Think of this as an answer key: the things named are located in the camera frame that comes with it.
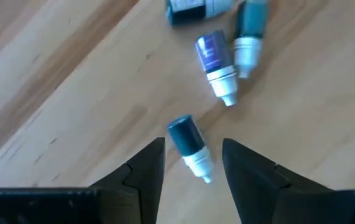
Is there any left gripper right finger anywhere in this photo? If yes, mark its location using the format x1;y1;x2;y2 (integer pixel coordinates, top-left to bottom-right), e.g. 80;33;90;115
222;138;355;224

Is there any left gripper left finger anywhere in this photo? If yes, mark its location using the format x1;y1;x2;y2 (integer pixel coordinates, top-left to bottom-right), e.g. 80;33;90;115
0;137;167;224

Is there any small dark teal dropper bottle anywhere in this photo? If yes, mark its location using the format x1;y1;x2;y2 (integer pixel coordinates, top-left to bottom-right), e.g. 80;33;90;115
167;114;214;184

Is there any small violet dropper bottle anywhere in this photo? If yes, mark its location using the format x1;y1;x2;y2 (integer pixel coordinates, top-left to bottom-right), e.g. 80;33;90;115
195;29;239;108

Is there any small dark white-labelled dropper bottle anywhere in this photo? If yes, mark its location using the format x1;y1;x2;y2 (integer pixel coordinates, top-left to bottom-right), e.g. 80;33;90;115
165;0;236;26

